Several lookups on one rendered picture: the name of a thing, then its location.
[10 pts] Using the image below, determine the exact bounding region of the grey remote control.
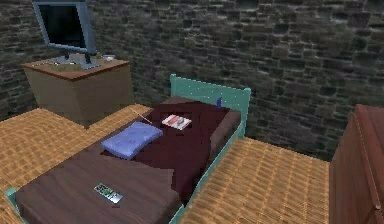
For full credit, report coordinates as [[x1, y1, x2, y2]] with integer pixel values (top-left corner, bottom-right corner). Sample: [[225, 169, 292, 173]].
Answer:
[[93, 182, 124, 205]]

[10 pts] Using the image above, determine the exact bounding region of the grey television set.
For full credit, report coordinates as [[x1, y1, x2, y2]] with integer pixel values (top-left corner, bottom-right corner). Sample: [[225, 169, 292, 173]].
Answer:
[[31, 0, 101, 71]]

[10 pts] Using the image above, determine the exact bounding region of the thin pale stick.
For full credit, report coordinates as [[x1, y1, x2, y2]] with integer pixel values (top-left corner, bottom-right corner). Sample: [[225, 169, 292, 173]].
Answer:
[[129, 106, 154, 126]]

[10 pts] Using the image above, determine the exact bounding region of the olive flat object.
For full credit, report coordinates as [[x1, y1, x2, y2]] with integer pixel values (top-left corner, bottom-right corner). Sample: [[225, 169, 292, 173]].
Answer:
[[49, 61, 82, 72]]

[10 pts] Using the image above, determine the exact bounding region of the blue pillow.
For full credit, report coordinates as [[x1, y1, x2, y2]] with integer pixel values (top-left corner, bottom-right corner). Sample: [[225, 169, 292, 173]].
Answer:
[[100, 120, 164, 161]]

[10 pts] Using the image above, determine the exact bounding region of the teal framed bed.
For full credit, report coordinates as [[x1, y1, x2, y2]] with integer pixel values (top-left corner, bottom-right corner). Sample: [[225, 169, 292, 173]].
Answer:
[[4, 73, 252, 224]]

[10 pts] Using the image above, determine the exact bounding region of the reddish brown wooden dresser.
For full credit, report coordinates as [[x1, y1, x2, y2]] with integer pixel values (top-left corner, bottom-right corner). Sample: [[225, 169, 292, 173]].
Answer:
[[328, 103, 384, 224]]

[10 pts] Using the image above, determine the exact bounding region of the tan wooden cabinet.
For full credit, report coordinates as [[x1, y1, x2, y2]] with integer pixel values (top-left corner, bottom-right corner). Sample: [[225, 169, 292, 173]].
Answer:
[[21, 53, 135, 129]]

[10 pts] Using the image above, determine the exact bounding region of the red and white book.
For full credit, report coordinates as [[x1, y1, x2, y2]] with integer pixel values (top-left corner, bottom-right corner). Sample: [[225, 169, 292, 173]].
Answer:
[[161, 114, 193, 131]]

